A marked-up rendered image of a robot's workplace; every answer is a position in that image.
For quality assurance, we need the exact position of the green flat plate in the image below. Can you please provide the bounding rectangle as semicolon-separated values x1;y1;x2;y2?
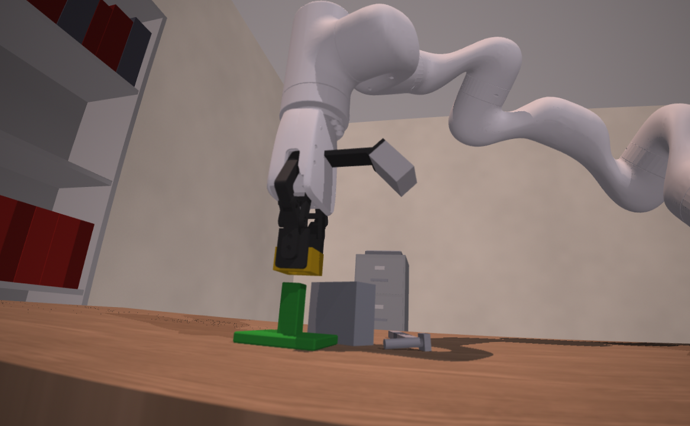
233;282;338;351

